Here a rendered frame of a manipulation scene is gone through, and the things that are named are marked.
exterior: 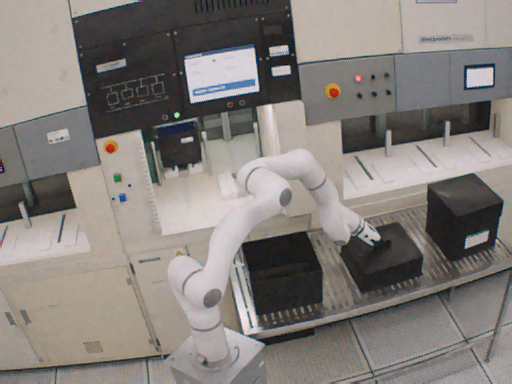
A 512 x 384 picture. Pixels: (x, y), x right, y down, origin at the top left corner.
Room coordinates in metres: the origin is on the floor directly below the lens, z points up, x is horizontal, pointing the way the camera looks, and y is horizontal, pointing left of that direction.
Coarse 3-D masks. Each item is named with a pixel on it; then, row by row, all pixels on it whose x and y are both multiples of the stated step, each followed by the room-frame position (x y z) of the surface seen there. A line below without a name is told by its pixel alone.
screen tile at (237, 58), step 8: (224, 56) 2.10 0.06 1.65; (232, 56) 2.10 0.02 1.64; (240, 56) 2.10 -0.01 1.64; (224, 64) 2.10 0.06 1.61; (232, 64) 2.10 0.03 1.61; (248, 64) 2.11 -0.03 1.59; (224, 72) 2.10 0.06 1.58; (232, 72) 2.10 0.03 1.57; (240, 72) 2.10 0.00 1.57; (248, 72) 2.11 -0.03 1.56; (224, 80) 2.10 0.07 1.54
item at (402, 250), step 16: (352, 240) 1.85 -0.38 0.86; (384, 240) 1.77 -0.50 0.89; (400, 240) 1.79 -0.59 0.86; (352, 256) 1.74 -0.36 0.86; (368, 256) 1.72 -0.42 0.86; (384, 256) 1.70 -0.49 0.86; (400, 256) 1.68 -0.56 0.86; (416, 256) 1.66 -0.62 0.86; (352, 272) 1.73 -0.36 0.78; (368, 272) 1.62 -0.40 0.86; (384, 272) 1.62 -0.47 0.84; (400, 272) 1.64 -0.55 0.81; (416, 272) 1.65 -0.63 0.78; (368, 288) 1.61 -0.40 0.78
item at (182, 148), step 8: (184, 120) 2.69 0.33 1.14; (192, 120) 2.69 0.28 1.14; (160, 128) 2.77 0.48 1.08; (160, 136) 2.71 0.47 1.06; (168, 136) 2.58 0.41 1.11; (176, 136) 2.58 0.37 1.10; (184, 136) 2.59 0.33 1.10; (192, 136) 2.59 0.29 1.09; (160, 144) 2.57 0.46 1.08; (168, 144) 2.58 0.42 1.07; (176, 144) 2.58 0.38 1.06; (184, 144) 2.59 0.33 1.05; (192, 144) 2.59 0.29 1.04; (160, 152) 2.58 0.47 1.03; (168, 152) 2.58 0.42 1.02; (176, 152) 2.58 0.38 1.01; (184, 152) 2.59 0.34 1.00; (192, 152) 2.59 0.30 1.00; (200, 152) 2.60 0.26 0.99; (168, 160) 2.58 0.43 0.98; (176, 160) 2.58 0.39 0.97; (184, 160) 2.59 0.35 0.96; (192, 160) 2.59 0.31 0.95
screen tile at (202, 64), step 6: (198, 60) 2.09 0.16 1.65; (204, 60) 2.09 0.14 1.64; (210, 60) 2.09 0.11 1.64; (216, 60) 2.09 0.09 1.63; (192, 66) 2.08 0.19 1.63; (198, 66) 2.09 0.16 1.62; (204, 66) 2.09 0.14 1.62; (210, 66) 2.09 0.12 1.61; (216, 66) 2.09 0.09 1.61; (216, 72) 2.09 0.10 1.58; (192, 78) 2.08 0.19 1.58; (198, 78) 2.08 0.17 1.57; (204, 78) 2.09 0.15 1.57; (210, 78) 2.09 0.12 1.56; (216, 78) 2.09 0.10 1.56; (192, 84) 2.08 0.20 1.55; (198, 84) 2.08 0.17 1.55
